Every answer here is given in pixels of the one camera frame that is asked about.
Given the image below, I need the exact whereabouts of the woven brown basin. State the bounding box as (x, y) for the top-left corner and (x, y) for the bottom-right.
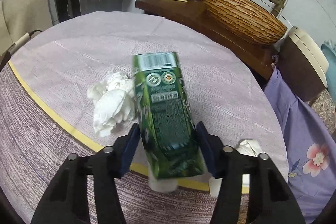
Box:
(203, 0), (287, 46)

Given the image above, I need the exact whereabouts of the small white tissue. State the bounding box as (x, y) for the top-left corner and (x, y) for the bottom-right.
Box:
(209, 139), (263, 197)

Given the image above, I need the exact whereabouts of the green carton box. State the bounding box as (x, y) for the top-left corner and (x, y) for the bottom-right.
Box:
(133, 52), (205, 179)

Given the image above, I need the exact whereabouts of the purple floral cloth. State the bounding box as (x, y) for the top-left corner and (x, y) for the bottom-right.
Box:
(264, 68), (335, 223)

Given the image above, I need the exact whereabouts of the bamboo style faucet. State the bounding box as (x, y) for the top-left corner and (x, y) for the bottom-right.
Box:
(268, 0), (286, 17)

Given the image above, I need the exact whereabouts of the wooden counter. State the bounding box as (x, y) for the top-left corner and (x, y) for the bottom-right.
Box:
(135, 0), (273, 81)

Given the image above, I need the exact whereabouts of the brown cream rice cooker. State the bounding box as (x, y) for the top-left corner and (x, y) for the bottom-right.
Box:
(277, 26), (329, 102)

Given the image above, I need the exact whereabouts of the crumpled white tissue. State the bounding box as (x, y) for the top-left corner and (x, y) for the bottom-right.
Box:
(87, 72), (135, 138)

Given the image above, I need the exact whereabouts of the light blue plastic basin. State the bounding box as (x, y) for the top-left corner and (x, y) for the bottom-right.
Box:
(321, 44), (336, 103)

